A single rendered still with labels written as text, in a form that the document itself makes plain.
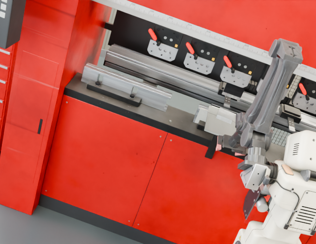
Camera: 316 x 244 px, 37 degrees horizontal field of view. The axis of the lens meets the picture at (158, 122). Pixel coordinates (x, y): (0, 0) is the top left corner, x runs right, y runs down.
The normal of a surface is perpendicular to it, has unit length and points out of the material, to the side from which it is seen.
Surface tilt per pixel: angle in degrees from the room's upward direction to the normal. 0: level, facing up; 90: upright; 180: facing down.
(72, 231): 0
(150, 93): 90
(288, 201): 82
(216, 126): 0
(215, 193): 90
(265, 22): 90
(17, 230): 0
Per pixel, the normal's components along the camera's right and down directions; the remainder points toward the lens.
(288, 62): 0.06, 0.40
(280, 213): -0.96, -0.24
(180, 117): 0.29, -0.81
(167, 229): -0.18, 0.48
